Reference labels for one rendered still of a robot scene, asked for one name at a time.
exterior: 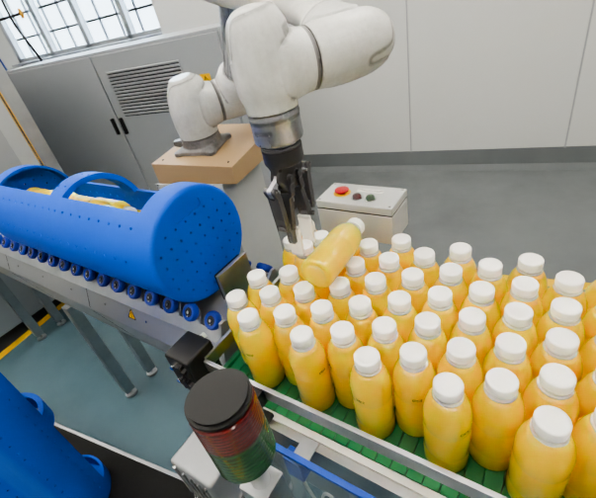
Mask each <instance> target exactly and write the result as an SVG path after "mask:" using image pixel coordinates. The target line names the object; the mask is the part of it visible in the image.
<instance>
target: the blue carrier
mask: <svg viewBox="0 0 596 498"><path fill-rule="evenodd" d="M96 179H106V180H109V181H111V182H113V183H115V184H116V185H117V186H113V185H106V184H99V183H92V182H90V181H92V180H96ZM24 184H25V185H24ZM31 187H39V188H43V189H49V190H53V191H52V193H51V194H50V195H46V194H40V193H35V192H30V191H27V189H28V188H31ZM72 193H76V194H78V195H82V196H88V197H93V198H97V197H102V198H108V199H114V200H119V201H124V202H126V203H128V204H129V205H130V206H131V207H132V208H135V209H140V210H141V212H137V211H131V210H126V209H121V208H116V207H107V206H101V205H96V204H91V203H86V202H81V201H76V200H71V199H69V197H70V196H71V195H72ZM0 233H1V234H2V235H3V236H5V237H7V238H8V239H10V240H12V241H15V242H18V243H20V244H23V245H26V246H29V247H31V248H34V249H37V250H40V251H42V252H45V253H47V254H50V255H52V256H55V257H58V258H60V259H63V260H66V261H69V262H71V263H74V264H77V265H80V266H82V267H85V268H88V269H91V270H93V271H96V272H99V273H102V274H104V275H107V276H110V277H113V278H115V279H118V280H121V281H123V282H126V283H129V284H132V285H134V286H137V287H140V288H143V289H145V290H148V291H153V292H155V293H158V294H161V295H164V296H166V297H169V298H172V299H175V300H177V301H182V302H196V301H200V300H203V299H205V298H207V297H209V296H211V295H213V294H214V293H215V292H217V291H218V290H219V287H218V285H217V282H216V280H215V277H214V275H215V274H216V273H217V272H218V271H219V270H221V269H222V268H223V267H224V266H225V265H226V264H227V263H228V262H229V261H230V260H232V259H233V258H234V257H235V256H236V255H237V254H239V253H240V248H241V240H242V230H241V222H240V218H239V214H238V211H237V209H236V207H235V205H234V203H233V201H232V200H231V199H230V197H229V196H228V195H227V194H226V193H225V192H224V191H222V190H221V189H219V188H217V187H215V186H212V185H209V184H201V183H192V182H178V183H173V184H170V185H168V186H166V187H164V188H162V189H161V190H159V191H158V192H156V191H148V190H142V189H138V188H137V187H136V185H134V184H133V183H132V182H131V181H129V180H128V179H126V178H124V177H122V176H119V175H116V174H112V173H103V172H82V173H78V174H75V175H72V176H70V177H68V176H67V175H65V174H64V173H62V172H61V171H59V170H56V169H54V168H51V167H47V166H41V165H21V166H16V167H13V168H11V169H8V170H6V171H5V172H3V173H2V174H0Z"/></svg>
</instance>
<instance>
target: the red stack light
mask: <svg viewBox="0 0 596 498"><path fill-rule="evenodd" d="M252 388H253V385H252ZM189 425H190V424H189ZM190 426H191V425H190ZM263 426H264V412H263V409H262V407H261V404H260V402H259V399H258V397H257V395H256V392H255V390H254V388H253V396H252V401H251V403H250V406H249V408H248V410H247V411H246V413H245V414H244V415H243V416H242V417H241V418H240V419H239V420H238V421H237V422H236V423H235V424H233V425H232V426H230V427H228V428H226V429H224V430H222V431H218V432H213V433H205V432H201V431H198V430H196V429H195V428H193V427H192V426H191V428H192V430H193V431H194V433H195V434H196V436H197V438H198V439H199V441H200V442H201V444H202V445H203V447H204V449H205V450H206V451H207V452H208V453H209V454H210V455H212V456H214V457H235V456H237V455H240V454H242V453H243V452H245V451H246V450H248V449H249V448H250V447H251V446H252V445H253V444H254V443H255V442H256V440H257V439H258V438H259V436H260V434H261V432H262V429H263Z"/></svg>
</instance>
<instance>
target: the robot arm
mask: <svg viewBox="0 0 596 498"><path fill-rule="evenodd" d="M204 1H206V2H209V3H212V4H215V5H217V6H218V12H219V24H220V35H221V47H222V59H223V63H222V64H221V65H220V66H219V68H218V71H217V75H216V77H215V79H213V80H210V81H204V80H203V78H202V77H201V76H200V75H198V74H196V73H191V72H185V73H182V74H179V75H177V76H175V77H173V78H171V79H170V80H169V82H168V87H167V102H168V108H169V112H170V115H171V118H172V121H173V123H174V126H175V127H176V129H177V131H178V133H179V135H180V138H179V139H176V140H174V145H175V146H177V147H181V148H180V149H179V150H177V151H176V152H175V153H174V154H175V157H183V156H214V155H216V152H217V151H218V150H219V149H220V148H221V147H222V146H223V144H224V143H225V142H226V141H227V140H228V139H230V138H231V134H230V133H229V132H227V133H220V132H219V130H218V128H217V126H218V125H219V124H220V123H222V122H223V121H227V120H231V119H235V118H239V117H242V116H245V115H247V116H248V121H249V122H250V126H251V130H252V133H253V137H254V141H255V144H256V145H257V146H258V147H261V152H262V156H263V160H264V164H265V166H266V167H267V168H268V169H269V170H270V171H271V182H272V183H271V185H270V187H269V189H267V188H265V189H264V191H263V193H264V195H265V196H266V198H267V199H268V201H269V205H270V208H271V211H272V214H273V217H274V220H275V223H276V226H277V229H278V231H284V232H287V236H288V240H289V243H290V245H291V249H292V253H293V254H295V255H299V256H304V255H305V252H304V248H303V243H302V241H303V240H304V239H307V240H310V241H312V243H313V244H315V243H316V240H315V236H314V231H313V227H312V220H311V215H314V213H315V210H312V208H314V207H315V199H314V193H313V187H312V181H311V174H310V166H311V163H310V161H302V159H303V157H304V154H303V149H302V144H301V137H302V136H303V128H302V123H301V118H300V112H299V111H300V109H299V105H298V99H299V98H301V97H302V96H304V95H306V94H308V93H310V92H312V91H315V90H319V89H323V88H332V87H335V86H339V85H343V84H346V83H349V82H352V81H354V80H357V79H359V78H362V77H364V76H366V75H368V74H370V73H372V72H374V71H375V70H377V69H378V68H379V67H381V66H382V65H383V64H384V63H385V62H386V61H387V60H388V57H389V55H390V53H391V52H392V50H393V47H394V41H395V32H394V26H393V22H392V20H391V19H390V17H389V16H388V14H387V13H386V12H385V11H383V10H381V9H378V8H376V7H372V6H360V7H359V6H358V5H357V4H351V3H346V2H342V1H339V0H319V1H317V0H204ZM287 23H288V24H291V25H293V26H294V27H288V24H287ZM303 172H304V173H303ZM294 199H295V201H296V204H297V207H298V211H299V213H301V214H298V223H299V226H297V225H296V215H295V206H294ZM308 200H310V202H309V201H308ZM300 233H301V234H300ZM301 237H302V238H301Z"/></svg>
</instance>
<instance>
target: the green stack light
mask: <svg viewBox="0 0 596 498"><path fill-rule="evenodd" d="M206 452H207V451H206ZM275 452H276V441H275V437H274V435H273V433H272V430H271V428H270V426H269V423H268V421H267V418H266V416H265V414H264V426H263V429H262V432H261V434H260V436H259V438H258V439H257V440H256V442H255V443H254V444H253V445H252V446H251V447H250V448H249V449H248V450H246V451H245V452H243V453H242V454H240V455H237V456H232V457H216V456H212V455H210V454H209V453H208V452H207V453H208V455H209V457H210V458H211V460H212V461H213V464H214V465H215V467H216V468H217V470H218V472H219V473H220V475H221V476H222V477H223V478H224V479H225V480H227V481H229V482H231V483H235V484H244V483H248V482H251V481H253V480H255V479H257V478H259V477H260V476H261V475H262V474H263V473H265V471H266V470H267V469H268V468H269V466H270V465H271V463H272V461H273V459H274V456H275Z"/></svg>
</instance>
